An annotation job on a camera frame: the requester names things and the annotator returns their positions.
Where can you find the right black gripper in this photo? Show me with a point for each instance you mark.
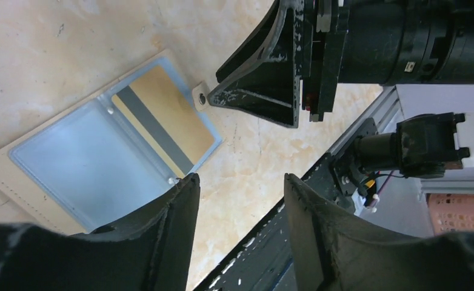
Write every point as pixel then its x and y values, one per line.
pixel 385 43

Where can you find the pink perforated plastic crate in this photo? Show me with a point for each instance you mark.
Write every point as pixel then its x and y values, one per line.
pixel 451 212

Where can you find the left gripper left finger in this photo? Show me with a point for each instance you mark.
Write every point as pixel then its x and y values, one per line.
pixel 148 249

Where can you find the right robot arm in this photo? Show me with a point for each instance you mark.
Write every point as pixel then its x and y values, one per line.
pixel 301 50

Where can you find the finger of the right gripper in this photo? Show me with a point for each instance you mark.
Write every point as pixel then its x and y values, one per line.
pixel 262 76

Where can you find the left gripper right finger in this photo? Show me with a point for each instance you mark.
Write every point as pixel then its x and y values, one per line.
pixel 335 250

